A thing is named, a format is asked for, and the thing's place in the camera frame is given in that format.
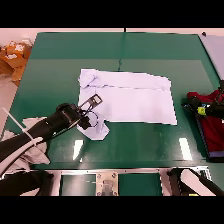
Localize silver frame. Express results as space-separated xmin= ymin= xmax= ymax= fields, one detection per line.
xmin=30 ymin=165 xmax=214 ymax=197

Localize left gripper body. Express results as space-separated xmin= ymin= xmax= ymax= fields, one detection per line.
xmin=76 ymin=112 xmax=94 ymax=131

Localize brown cardboard boxes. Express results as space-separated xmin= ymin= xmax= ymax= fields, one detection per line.
xmin=0 ymin=38 xmax=34 ymax=85

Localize black cable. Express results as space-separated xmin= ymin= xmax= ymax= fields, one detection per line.
xmin=84 ymin=110 xmax=100 ymax=128

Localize white shirt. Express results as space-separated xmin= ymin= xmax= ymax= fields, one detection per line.
xmin=76 ymin=68 xmax=178 ymax=141

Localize red garment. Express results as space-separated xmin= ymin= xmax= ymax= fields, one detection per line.
xmin=185 ymin=89 xmax=224 ymax=155

